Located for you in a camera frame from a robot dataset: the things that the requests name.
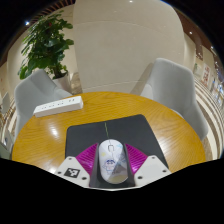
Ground grey upholstered armchair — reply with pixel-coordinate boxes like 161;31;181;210
130;57;209;141
13;68;73;138

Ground red and white poster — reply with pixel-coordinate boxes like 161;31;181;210
201;63;213;88

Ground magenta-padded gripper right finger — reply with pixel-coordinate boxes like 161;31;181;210
124;143;172;188

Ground white cartoon-print computer mouse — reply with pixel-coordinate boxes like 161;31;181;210
97;138;130;185

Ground grey-green lounge chair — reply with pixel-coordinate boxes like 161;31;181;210
0;129;14;159

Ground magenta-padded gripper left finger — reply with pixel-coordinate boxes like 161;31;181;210
54;143;100;188

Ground white power strip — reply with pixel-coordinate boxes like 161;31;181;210
32;95;84;118

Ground black mouse pad green lines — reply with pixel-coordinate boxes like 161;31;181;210
64;113;169;169

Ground potted green leafy plant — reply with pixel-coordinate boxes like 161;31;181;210
18;11;75;94

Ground white background chair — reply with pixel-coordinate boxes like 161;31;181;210
0;91;11;116

